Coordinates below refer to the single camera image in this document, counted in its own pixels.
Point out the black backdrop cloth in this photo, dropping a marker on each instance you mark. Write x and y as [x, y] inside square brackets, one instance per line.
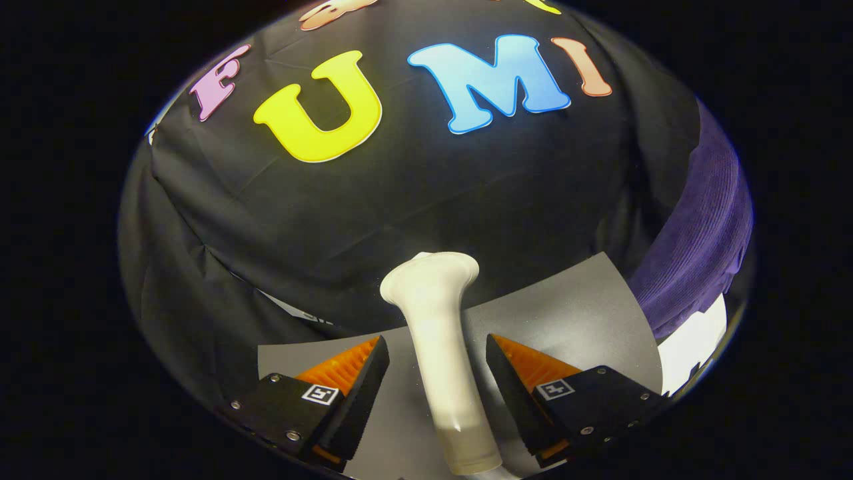
[400, 200]

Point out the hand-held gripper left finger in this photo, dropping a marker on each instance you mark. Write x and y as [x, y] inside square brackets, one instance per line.
[360, 400]

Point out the white flat board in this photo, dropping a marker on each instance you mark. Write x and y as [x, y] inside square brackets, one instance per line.
[693, 346]

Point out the plain black curtain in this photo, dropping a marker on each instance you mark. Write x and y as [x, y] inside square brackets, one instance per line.
[186, 300]

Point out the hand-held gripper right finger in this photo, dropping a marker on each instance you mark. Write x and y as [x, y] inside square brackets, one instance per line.
[516, 400]

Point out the white garment steamer head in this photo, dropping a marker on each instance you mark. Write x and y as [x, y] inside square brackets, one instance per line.
[440, 346]

